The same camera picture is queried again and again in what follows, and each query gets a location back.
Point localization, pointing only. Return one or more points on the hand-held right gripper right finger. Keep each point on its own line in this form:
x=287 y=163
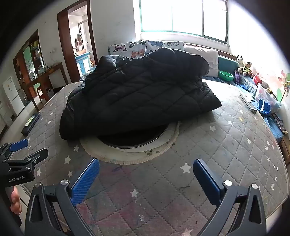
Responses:
x=208 y=181

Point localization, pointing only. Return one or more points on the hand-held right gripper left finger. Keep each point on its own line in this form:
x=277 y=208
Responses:
x=85 y=181

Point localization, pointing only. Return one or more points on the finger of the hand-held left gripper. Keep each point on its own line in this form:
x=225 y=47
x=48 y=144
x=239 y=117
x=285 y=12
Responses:
x=37 y=156
x=19 y=145

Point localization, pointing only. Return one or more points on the black puffer jacket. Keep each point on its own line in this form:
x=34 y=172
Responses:
x=136 y=90

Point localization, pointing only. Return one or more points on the person's left hand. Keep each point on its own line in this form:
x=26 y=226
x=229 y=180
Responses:
x=15 y=200

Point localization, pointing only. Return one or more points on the black flat case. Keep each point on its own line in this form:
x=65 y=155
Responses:
x=30 y=124

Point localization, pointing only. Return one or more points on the grey star quilted bed mat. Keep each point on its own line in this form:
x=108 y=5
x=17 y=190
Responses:
x=226 y=158

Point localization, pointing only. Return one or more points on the white fridge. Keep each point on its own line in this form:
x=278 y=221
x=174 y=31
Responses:
x=12 y=95

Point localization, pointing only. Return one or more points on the red stool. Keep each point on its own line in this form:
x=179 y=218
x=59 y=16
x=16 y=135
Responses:
x=42 y=93

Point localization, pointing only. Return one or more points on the round black and white mat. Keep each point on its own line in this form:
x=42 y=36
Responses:
x=136 y=153

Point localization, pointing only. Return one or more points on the dark wooden desk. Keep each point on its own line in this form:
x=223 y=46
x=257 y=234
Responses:
x=48 y=72

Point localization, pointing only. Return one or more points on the blue cloth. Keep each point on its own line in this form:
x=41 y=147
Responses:
x=273 y=126

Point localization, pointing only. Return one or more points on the wooden display cabinet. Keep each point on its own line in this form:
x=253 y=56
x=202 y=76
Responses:
x=27 y=59

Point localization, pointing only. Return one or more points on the white flat strip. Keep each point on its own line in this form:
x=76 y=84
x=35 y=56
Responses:
x=248 y=102

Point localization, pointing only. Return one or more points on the blue box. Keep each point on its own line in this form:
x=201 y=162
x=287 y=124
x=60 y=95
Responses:
x=264 y=106

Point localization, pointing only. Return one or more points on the clear plastic bag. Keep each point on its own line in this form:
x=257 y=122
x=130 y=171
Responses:
x=267 y=95

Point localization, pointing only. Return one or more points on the blue cupboard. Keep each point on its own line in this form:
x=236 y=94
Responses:
x=82 y=61

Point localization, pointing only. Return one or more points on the green plastic basin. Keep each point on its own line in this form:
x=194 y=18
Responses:
x=226 y=76

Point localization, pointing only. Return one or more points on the purple toy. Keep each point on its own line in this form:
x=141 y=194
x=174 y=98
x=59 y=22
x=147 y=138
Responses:
x=237 y=76

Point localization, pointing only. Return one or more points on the red box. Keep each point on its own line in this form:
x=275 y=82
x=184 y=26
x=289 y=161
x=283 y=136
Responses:
x=257 y=79

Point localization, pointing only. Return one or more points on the green dressed plush doll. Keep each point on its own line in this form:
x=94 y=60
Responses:
x=246 y=69

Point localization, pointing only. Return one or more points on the teal headboard cushion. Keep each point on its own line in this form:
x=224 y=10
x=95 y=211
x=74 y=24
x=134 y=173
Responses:
x=226 y=63

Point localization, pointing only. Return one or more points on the white pillow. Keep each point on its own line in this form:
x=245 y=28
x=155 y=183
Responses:
x=209 y=59

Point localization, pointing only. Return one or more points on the black and white plush toy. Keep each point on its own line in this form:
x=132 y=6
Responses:
x=240 y=60

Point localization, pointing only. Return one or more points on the colourful pinwheel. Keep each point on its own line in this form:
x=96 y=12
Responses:
x=286 y=82

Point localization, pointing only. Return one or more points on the butterfly print pillow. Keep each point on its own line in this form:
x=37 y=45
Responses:
x=126 y=48
x=158 y=44

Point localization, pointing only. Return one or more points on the green framed window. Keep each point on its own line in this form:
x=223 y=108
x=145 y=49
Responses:
x=183 y=15

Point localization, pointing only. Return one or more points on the brown door frame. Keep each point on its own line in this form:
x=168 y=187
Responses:
x=62 y=38

